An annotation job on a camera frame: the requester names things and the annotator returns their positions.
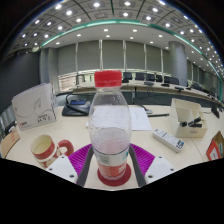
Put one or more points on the brown paper envelope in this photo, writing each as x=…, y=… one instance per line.
x=9, y=141

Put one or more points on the white printed paper sheet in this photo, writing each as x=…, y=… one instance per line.
x=140, y=118

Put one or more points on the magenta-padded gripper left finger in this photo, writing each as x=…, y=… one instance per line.
x=78, y=160

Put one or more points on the small beige cardboard box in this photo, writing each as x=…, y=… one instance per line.
x=181, y=111

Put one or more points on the open red-sided cardboard box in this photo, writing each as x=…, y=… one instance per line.
x=215, y=150

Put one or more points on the white remote control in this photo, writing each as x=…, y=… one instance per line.
x=168, y=140

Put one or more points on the black office chairs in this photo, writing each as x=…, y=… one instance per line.
x=150, y=77

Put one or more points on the white copy paper box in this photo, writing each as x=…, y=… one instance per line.
x=33, y=106

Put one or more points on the red flower-print mug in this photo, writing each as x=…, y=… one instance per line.
x=45, y=150

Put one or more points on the long curved conference desk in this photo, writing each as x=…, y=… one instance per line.
x=160, y=90

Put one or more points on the black conference microphone units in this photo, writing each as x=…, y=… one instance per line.
x=180, y=88

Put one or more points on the black desk phone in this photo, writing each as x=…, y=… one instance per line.
x=75, y=108

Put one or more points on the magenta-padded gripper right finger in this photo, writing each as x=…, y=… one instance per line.
x=143, y=160

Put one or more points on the ceiling lights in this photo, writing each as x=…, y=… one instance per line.
x=126, y=6

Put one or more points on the black pen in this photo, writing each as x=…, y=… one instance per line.
x=159, y=115

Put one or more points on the clear red-capped water bottle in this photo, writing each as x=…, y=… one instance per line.
x=110, y=146

